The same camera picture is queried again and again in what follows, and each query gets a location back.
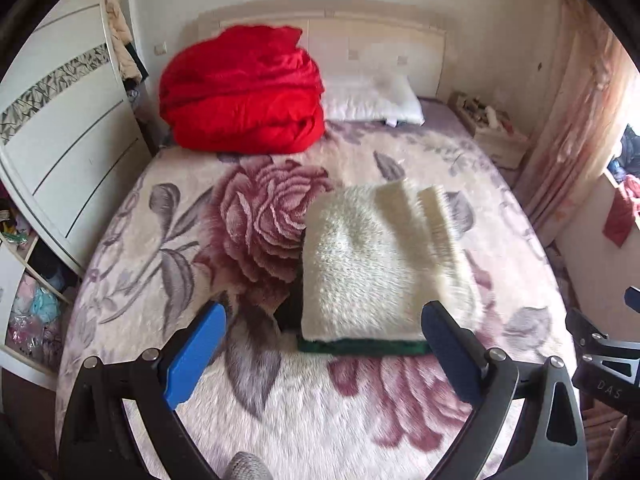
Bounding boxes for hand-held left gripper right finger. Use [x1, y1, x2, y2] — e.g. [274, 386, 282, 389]
[421, 301, 590, 480]

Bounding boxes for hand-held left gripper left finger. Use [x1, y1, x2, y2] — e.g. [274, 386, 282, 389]
[59, 301, 228, 480]

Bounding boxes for white fluffy coat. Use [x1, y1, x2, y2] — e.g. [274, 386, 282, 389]
[300, 178, 483, 343]

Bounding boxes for dark blue clothes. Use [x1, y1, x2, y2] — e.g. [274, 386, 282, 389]
[607, 124, 640, 183]

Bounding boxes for pile of clothes in shelf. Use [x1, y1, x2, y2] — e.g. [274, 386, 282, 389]
[7, 280, 63, 361]

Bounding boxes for green sweater with striped cuffs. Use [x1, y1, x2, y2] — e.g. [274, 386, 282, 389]
[297, 336, 432, 357]

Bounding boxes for red cloth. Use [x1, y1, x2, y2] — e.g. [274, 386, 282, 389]
[602, 175, 640, 248]

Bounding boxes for floral plush blanket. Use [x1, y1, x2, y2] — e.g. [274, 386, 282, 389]
[55, 97, 581, 480]

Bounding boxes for white open shelf unit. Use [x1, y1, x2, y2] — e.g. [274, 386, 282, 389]
[0, 200, 83, 392]

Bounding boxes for pink floral curtain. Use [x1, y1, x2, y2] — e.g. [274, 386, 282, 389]
[515, 0, 640, 246]

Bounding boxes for beige nightstand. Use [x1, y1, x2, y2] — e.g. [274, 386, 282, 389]
[447, 91, 531, 168]

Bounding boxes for colourful items on shelf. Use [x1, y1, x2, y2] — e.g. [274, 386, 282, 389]
[0, 200, 32, 247]

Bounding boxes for small items on nightstand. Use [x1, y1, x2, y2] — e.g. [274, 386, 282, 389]
[452, 92, 513, 133]

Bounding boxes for red quilt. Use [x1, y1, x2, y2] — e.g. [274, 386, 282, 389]
[159, 25, 326, 155]

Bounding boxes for white wardrobe with patterned band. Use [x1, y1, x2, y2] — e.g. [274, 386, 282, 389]
[0, 0, 153, 276]

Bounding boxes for white pillow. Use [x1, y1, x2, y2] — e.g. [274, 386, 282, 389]
[320, 71, 426, 127]

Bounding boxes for beige bed headboard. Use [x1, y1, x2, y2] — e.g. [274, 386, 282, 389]
[180, 7, 448, 100]

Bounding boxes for hanging beige coat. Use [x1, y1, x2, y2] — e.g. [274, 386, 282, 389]
[102, 0, 143, 81]

